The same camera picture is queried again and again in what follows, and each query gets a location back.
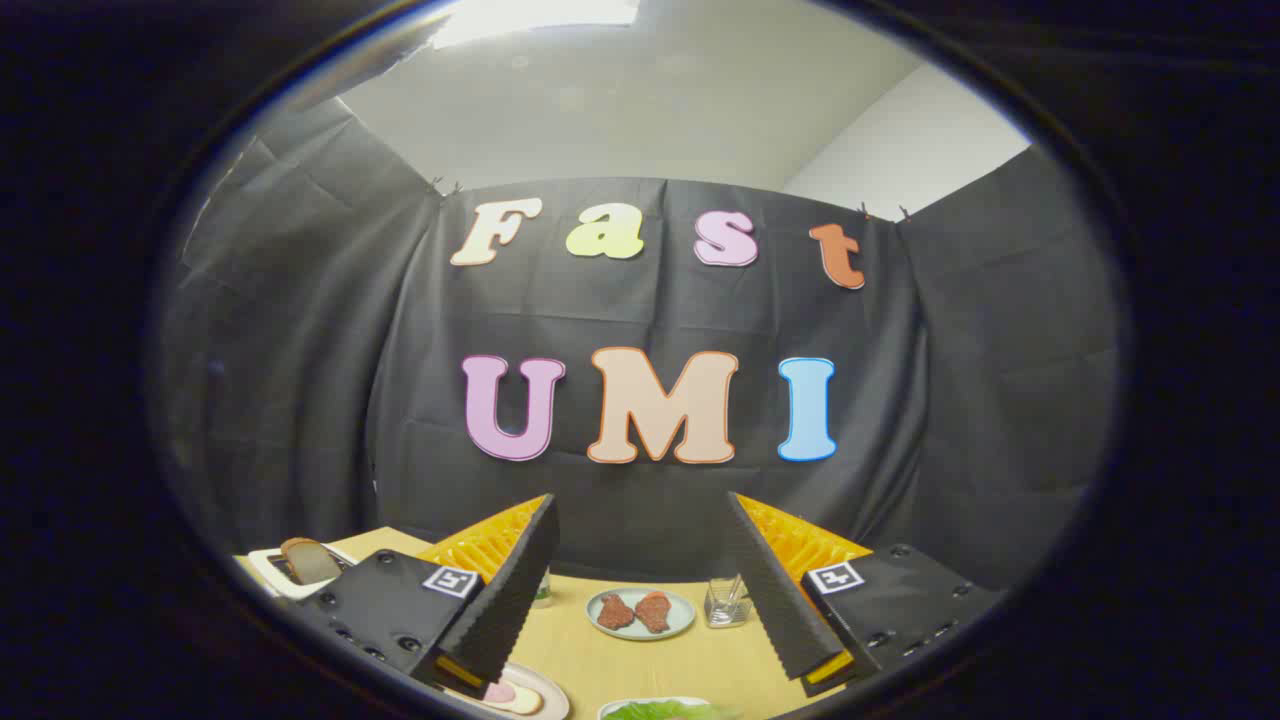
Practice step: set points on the white toaster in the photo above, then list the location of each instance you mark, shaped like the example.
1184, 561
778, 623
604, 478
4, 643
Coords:
270, 572

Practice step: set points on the clear plastic water bottle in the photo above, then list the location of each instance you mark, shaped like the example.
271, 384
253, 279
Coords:
543, 592

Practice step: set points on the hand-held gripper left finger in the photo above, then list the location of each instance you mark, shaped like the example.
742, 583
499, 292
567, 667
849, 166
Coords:
510, 600

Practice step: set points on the pink ham slice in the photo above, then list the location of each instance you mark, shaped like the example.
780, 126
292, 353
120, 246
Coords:
498, 692

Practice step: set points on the plain bread slice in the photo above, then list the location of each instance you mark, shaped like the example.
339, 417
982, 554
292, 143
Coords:
310, 562

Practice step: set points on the grey round plate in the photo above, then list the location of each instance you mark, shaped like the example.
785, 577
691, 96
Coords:
552, 692

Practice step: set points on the brown meat patty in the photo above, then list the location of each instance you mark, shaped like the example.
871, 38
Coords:
653, 610
615, 611

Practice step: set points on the bread slice under ham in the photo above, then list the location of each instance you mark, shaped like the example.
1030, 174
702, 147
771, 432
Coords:
528, 702

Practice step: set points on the white square plate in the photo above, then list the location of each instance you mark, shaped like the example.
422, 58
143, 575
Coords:
607, 710

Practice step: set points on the green lettuce leaf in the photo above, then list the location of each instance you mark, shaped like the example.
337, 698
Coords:
660, 712

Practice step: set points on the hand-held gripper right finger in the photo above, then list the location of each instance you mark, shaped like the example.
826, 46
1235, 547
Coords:
775, 600

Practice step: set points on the light blue oval plate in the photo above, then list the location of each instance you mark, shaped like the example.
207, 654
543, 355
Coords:
685, 615

